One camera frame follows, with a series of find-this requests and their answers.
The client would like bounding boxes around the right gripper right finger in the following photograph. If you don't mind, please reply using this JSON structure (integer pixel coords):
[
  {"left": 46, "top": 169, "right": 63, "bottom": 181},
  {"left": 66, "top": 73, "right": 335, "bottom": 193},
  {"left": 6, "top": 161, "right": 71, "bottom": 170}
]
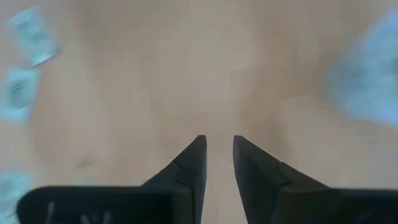
[{"left": 233, "top": 135, "right": 398, "bottom": 224}]

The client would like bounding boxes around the clear plastic cup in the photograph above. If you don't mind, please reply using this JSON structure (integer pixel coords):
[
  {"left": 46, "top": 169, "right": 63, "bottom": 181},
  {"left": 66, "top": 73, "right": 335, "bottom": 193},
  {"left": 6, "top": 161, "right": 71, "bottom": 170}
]
[{"left": 325, "top": 7, "right": 398, "bottom": 130}]

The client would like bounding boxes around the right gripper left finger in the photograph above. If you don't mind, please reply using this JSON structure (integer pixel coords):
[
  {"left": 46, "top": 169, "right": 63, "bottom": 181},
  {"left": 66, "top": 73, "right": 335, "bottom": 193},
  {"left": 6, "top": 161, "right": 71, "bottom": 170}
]
[{"left": 17, "top": 134, "right": 208, "bottom": 224}]

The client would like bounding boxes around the pale green stevia packet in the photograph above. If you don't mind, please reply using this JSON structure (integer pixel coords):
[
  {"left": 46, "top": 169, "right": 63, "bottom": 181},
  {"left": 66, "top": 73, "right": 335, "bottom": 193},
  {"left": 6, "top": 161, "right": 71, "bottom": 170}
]
[
  {"left": 7, "top": 6, "right": 62, "bottom": 68},
  {"left": 0, "top": 65, "right": 42, "bottom": 123},
  {"left": 0, "top": 169, "right": 34, "bottom": 224}
]

